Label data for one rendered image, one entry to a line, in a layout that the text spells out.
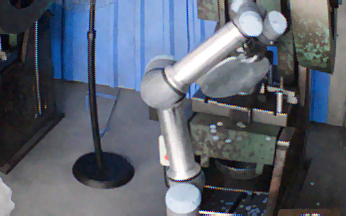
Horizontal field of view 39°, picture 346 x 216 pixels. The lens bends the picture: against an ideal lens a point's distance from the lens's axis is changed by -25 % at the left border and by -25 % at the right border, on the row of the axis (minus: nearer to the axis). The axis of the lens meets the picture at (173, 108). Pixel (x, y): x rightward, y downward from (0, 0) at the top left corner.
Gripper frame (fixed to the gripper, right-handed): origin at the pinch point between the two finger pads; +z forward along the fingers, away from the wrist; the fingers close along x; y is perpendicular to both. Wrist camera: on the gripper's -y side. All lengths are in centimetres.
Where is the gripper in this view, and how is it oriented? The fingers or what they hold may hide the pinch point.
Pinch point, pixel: (247, 57)
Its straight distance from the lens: 211.8
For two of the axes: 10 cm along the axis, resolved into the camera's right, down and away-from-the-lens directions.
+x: 3.4, 9.1, -2.3
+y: -8.8, 2.3, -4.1
